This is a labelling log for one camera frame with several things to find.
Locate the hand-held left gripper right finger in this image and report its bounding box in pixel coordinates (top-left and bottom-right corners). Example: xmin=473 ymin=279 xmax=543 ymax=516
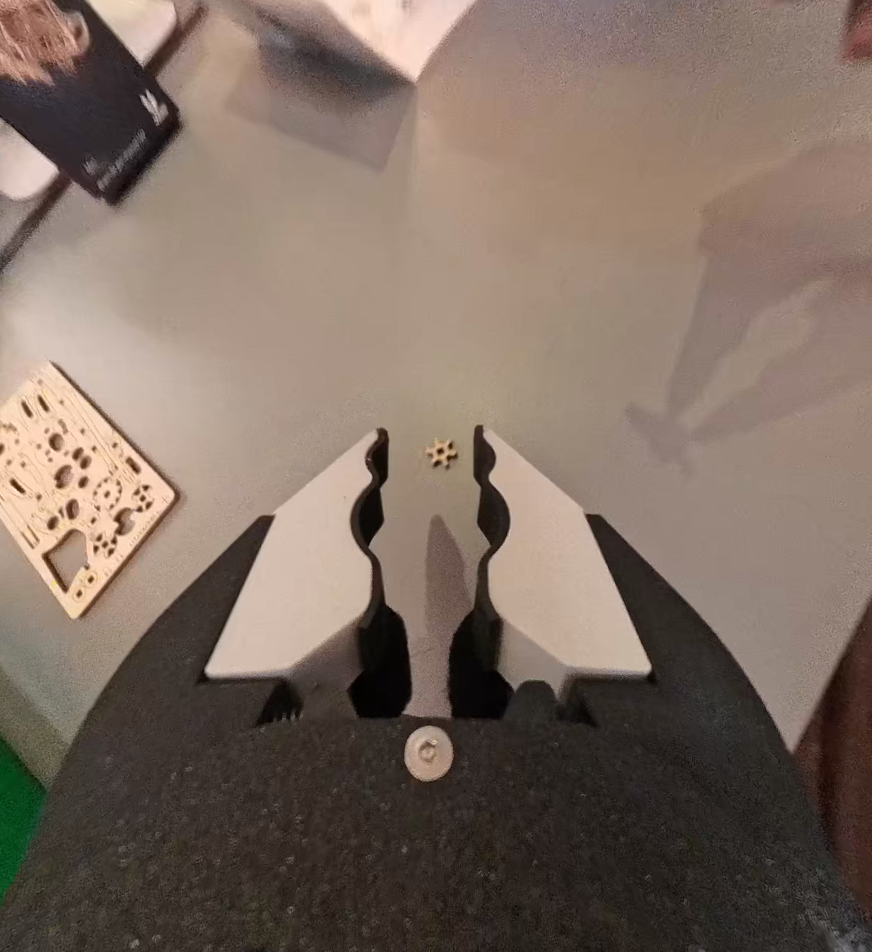
xmin=449 ymin=425 xmax=654 ymax=716

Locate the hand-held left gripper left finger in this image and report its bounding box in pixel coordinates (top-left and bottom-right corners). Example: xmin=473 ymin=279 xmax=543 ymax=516
xmin=202 ymin=427 xmax=412 ymax=716

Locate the wooden parts sheet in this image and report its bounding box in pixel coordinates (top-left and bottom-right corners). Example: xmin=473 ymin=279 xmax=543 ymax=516
xmin=0 ymin=362 xmax=178 ymax=620

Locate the black model kit box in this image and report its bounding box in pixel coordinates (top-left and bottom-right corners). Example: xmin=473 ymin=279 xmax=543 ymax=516
xmin=0 ymin=0 xmax=182 ymax=205

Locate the white instruction booklet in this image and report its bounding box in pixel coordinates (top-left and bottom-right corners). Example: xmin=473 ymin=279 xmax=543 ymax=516
xmin=209 ymin=0 xmax=479 ymax=83

